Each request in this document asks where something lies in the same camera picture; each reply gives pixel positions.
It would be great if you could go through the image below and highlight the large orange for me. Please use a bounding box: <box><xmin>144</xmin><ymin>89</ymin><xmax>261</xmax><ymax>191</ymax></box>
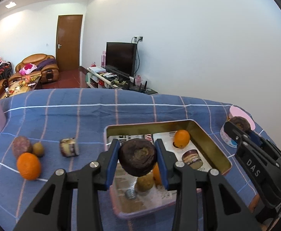
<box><xmin>173</xmin><ymin>130</ymin><xmax>190</xmax><ymax>149</ymax></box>

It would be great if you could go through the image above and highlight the dark brown passion fruit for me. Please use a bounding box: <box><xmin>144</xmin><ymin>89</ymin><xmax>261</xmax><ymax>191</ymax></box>
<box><xmin>118</xmin><ymin>138</ymin><xmax>157</xmax><ymax>177</ymax></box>

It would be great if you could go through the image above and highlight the right hand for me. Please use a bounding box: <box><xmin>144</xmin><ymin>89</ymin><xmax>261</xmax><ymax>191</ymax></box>
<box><xmin>248</xmin><ymin>194</ymin><xmax>261</xmax><ymax>213</ymax></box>

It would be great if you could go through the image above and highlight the round chocolate cake piece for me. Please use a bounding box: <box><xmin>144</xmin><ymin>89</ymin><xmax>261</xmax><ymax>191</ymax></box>
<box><xmin>182</xmin><ymin>149</ymin><xmax>203</xmax><ymax>169</ymax></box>

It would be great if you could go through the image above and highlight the printed paper in tin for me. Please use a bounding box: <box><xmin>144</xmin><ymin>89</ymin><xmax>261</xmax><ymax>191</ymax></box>
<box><xmin>107</xmin><ymin>131</ymin><xmax>212</xmax><ymax>218</ymax></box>

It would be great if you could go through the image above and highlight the orange mandarin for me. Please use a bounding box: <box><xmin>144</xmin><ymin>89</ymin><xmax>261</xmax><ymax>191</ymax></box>
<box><xmin>17</xmin><ymin>152</ymin><xmax>42</xmax><ymax>180</ymax></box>

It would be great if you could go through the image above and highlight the brown cut cake piece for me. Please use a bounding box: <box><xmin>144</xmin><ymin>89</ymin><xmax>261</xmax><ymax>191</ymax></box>
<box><xmin>59</xmin><ymin>138</ymin><xmax>79</xmax><ymax>157</ymax></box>

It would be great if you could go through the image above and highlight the small orange in tin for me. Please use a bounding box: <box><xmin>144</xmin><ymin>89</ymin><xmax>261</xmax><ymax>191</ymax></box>
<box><xmin>152</xmin><ymin>163</ymin><xmax>162</xmax><ymax>185</ymax></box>

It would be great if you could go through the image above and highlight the green kiwi fruit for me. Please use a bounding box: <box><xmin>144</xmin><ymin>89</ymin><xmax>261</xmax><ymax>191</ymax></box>
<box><xmin>32</xmin><ymin>142</ymin><xmax>45</xmax><ymax>157</ymax></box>

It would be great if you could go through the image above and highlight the pink metal tin box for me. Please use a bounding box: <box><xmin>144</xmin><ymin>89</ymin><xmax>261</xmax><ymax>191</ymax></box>
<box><xmin>104</xmin><ymin>119</ymin><xmax>232</xmax><ymax>219</ymax></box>

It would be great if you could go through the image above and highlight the yellow-green fruit in tin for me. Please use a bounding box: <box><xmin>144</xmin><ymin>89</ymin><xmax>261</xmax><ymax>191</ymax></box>
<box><xmin>135</xmin><ymin>173</ymin><xmax>155</xmax><ymax>193</ymax></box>

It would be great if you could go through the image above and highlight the pink cartoon paper cup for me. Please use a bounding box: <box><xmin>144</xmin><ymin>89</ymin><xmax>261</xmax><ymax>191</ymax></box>
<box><xmin>220</xmin><ymin>106</ymin><xmax>256</xmax><ymax>149</ymax></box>

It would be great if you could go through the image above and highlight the blue checked tablecloth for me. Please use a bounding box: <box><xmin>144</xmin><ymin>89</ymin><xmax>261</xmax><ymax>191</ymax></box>
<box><xmin>0</xmin><ymin>88</ymin><xmax>276</xmax><ymax>231</ymax></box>

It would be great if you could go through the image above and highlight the purple round fruit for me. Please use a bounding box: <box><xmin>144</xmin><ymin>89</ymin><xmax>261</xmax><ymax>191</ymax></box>
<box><xmin>12</xmin><ymin>136</ymin><xmax>33</xmax><ymax>159</ymax></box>

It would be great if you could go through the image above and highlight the white tv stand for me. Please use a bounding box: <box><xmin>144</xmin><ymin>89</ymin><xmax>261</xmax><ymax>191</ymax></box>
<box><xmin>86</xmin><ymin>66</ymin><xmax>158</xmax><ymax>95</ymax></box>

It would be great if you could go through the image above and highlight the cluttered coffee table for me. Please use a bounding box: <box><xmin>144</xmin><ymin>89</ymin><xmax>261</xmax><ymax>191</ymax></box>
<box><xmin>0</xmin><ymin>74</ymin><xmax>42</xmax><ymax>100</ymax></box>

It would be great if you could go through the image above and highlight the brown leather sofa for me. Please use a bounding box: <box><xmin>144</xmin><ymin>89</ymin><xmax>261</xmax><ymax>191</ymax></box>
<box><xmin>0</xmin><ymin>79</ymin><xmax>8</xmax><ymax>97</ymax></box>

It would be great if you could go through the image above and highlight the pink flower cushion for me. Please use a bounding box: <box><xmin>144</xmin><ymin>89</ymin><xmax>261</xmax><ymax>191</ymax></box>
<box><xmin>19</xmin><ymin>63</ymin><xmax>38</xmax><ymax>76</ymax></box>

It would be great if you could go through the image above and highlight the brown leather armchair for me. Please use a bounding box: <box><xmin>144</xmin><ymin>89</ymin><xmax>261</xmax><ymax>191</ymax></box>
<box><xmin>8</xmin><ymin>53</ymin><xmax>60</xmax><ymax>84</ymax></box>

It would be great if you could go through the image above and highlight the black television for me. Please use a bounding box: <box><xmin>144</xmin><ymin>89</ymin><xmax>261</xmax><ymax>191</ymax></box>
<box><xmin>105</xmin><ymin>42</ymin><xmax>137</xmax><ymax>76</ymax></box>

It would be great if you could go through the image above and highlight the brown wooden door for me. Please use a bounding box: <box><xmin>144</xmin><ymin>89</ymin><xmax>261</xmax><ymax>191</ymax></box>
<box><xmin>56</xmin><ymin>15</ymin><xmax>83</xmax><ymax>71</ymax></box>

